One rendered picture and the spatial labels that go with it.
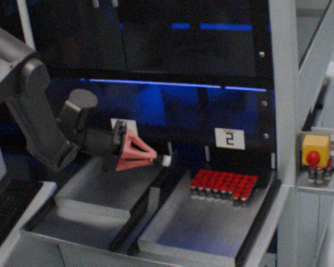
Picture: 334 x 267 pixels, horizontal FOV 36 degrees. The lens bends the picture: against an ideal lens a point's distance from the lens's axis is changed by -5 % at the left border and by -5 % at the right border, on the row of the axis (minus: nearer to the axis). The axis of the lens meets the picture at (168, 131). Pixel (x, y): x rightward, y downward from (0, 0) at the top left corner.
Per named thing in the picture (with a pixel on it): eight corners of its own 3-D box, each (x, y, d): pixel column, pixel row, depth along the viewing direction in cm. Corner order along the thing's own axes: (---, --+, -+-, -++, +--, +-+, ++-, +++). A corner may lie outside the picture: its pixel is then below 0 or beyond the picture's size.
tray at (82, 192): (108, 149, 186) (107, 141, 184) (178, 158, 175) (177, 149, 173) (56, 205, 159) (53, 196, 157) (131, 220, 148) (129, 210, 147)
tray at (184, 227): (189, 180, 163) (188, 170, 161) (272, 190, 152) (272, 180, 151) (139, 250, 136) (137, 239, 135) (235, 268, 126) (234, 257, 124)
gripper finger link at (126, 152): (149, 157, 118) (108, 145, 117) (160, 136, 114) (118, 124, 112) (147, 181, 114) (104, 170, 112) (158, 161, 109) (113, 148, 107)
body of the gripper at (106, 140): (112, 151, 118) (80, 142, 116) (126, 120, 111) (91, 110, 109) (109, 174, 113) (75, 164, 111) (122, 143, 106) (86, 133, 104)
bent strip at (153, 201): (153, 203, 155) (150, 186, 152) (163, 205, 153) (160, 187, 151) (131, 232, 144) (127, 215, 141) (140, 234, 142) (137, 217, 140)
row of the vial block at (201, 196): (193, 194, 156) (191, 181, 154) (252, 202, 148) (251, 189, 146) (189, 198, 154) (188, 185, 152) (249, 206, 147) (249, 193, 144)
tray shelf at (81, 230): (97, 152, 188) (96, 148, 188) (296, 176, 160) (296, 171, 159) (20, 234, 151) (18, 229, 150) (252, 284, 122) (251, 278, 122)
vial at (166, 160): (167, 168, 115) (147, 163, 114) (168, 159, 116) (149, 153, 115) (170, 164, 113) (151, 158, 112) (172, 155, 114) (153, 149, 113)
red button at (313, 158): (307, 159, 147) (308, 147, 145) (321, 161, 145) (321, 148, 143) (305, 166, 144) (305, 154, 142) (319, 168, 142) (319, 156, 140)
